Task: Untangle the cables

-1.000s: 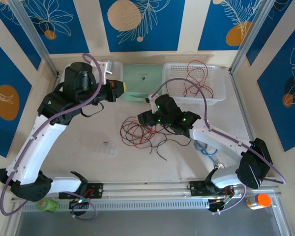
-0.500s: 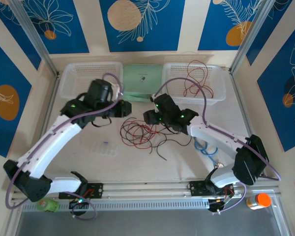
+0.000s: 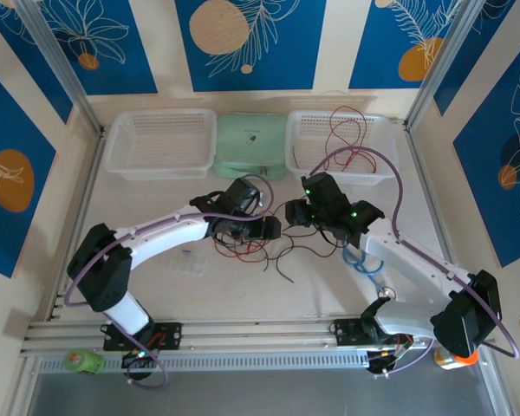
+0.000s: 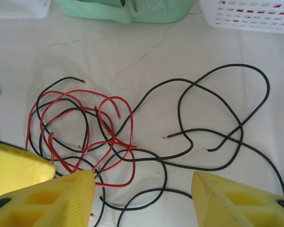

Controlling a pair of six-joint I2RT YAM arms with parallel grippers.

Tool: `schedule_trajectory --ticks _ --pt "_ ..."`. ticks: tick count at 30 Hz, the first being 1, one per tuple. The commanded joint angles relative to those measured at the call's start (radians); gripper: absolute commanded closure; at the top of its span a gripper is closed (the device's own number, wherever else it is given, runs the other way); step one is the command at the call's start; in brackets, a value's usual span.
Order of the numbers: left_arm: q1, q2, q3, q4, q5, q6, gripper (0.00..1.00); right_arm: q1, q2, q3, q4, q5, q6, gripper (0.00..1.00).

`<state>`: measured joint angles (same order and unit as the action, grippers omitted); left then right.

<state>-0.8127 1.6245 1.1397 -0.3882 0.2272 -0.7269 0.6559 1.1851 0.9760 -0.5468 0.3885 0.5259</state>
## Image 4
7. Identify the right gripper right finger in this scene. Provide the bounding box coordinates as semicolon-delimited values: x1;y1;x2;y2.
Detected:
191;171;284;227

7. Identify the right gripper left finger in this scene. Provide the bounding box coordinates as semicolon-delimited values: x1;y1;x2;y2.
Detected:
0;170;95;227

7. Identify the mint green zip pouch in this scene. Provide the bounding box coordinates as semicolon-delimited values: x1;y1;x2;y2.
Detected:
52;0;195;24

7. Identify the white perforated plastic basket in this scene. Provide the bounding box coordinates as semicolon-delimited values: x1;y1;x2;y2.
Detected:
0;0;53;19
198;0;284;35

